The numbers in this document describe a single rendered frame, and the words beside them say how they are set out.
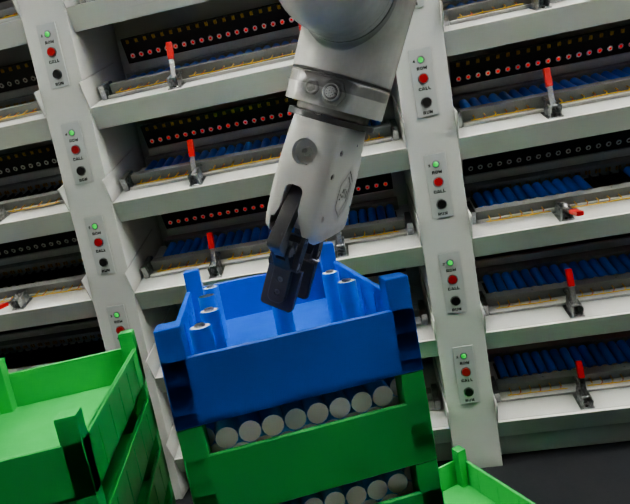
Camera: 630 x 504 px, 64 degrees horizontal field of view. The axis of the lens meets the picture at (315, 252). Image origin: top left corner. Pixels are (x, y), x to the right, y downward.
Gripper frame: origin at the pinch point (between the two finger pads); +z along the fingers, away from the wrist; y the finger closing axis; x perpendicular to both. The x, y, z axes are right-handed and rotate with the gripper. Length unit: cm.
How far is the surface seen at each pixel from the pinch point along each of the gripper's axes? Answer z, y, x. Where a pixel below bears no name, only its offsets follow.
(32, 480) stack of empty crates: 21.4, -13.1, 14.7
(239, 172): 2, 51, 32
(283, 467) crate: 11.2, -9.8, -6.4
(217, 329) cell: 5.3, -4.2, 4.2
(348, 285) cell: -0.9, 1.8, -5.1
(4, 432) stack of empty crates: 32.7, -0.8, 31.5
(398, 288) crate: -4.2, -3.9, -10.1
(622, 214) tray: -10, 64, -40
